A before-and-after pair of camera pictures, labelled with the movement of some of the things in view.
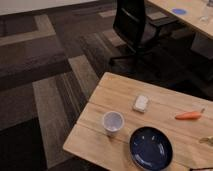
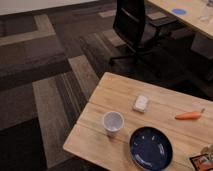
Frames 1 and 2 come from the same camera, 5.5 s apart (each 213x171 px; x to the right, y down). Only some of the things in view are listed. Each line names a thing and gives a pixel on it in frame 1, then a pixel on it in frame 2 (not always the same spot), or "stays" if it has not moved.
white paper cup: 113,122 stays
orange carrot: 190,115 stays
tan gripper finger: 206,141 -> 206,150
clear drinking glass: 205,18 stays
